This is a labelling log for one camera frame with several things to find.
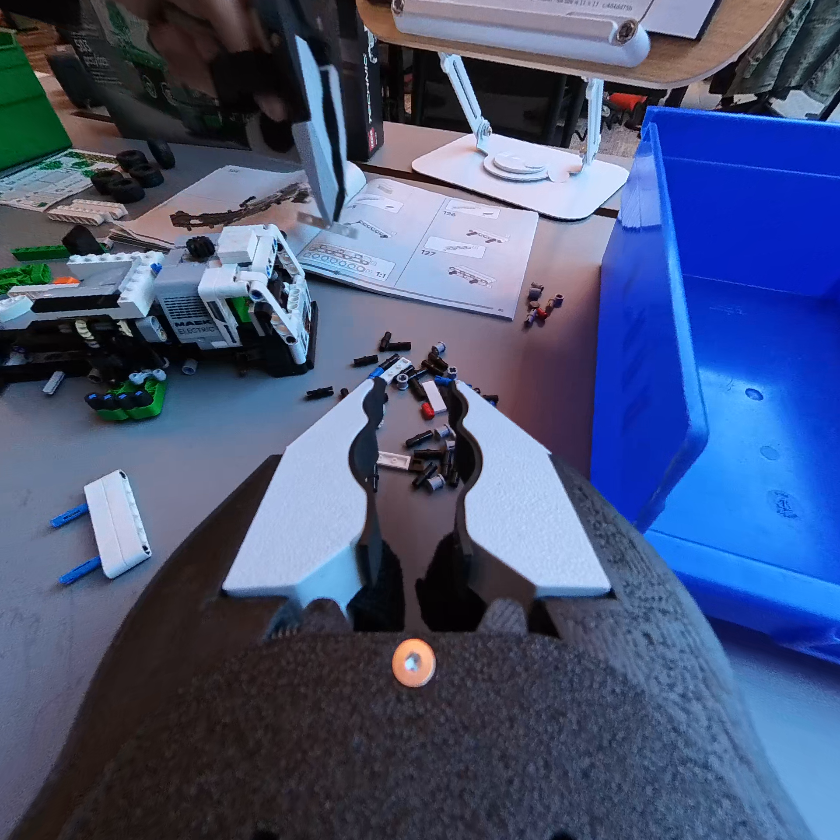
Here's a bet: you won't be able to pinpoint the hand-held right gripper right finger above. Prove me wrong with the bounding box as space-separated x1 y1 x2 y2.
448 381 614 603

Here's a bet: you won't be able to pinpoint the white paper sheet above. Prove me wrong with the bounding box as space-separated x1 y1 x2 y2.
640 0 721 42

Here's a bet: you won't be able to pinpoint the white folding stand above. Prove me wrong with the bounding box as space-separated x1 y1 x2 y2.
390 0 654 222

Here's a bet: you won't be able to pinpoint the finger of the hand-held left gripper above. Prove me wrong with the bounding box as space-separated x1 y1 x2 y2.
290 36 333 222
320 62 350 225

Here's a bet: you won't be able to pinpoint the lego sticker sheet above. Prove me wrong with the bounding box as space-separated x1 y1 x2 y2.
0 150 120 212

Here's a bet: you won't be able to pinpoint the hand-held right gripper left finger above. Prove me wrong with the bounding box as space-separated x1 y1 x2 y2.
222 377 389 608

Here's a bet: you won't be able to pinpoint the grey green jacket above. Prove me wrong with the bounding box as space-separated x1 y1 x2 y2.
709 0 840 122

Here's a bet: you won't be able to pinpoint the white lego panel blue pins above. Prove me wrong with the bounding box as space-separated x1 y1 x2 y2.
51 469 153 587

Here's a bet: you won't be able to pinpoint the pile of small lego pieces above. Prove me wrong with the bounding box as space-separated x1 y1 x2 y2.
304 330 501 494

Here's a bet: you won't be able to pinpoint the blue storage bin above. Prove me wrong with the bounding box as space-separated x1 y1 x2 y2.
589 105 840 665

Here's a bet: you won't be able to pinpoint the black lego wedge piece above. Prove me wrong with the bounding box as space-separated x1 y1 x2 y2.
62 225 107 257

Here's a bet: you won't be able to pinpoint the stack of white lego beams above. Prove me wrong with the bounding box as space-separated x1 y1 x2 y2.
46 198 130 227

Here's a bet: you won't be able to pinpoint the thin grey lego beam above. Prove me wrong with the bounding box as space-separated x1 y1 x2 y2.
295 210 360 239

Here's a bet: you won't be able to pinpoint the person's left hand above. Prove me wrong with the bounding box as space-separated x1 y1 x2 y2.
118 0 290 126

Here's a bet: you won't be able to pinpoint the small cluster of lego pins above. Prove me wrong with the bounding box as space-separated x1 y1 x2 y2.
524 282 565 328

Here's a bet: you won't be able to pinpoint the white lego truck model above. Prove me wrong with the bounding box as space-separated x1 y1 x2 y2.
0 223 320 389

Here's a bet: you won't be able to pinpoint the black lego set box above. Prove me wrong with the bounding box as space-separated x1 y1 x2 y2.
59 0 385 161

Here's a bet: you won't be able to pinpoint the green black lego subassembly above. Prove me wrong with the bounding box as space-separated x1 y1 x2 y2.
84 376 169 422

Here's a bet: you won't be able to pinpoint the green lego panel piece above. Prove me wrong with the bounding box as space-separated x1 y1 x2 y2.
0 262 53 294

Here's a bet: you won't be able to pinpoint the lego instruction booklet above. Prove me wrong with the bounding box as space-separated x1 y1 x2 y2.
108 164 540 321

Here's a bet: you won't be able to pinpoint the green storage bin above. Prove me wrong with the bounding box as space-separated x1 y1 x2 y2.
0 29 73 173

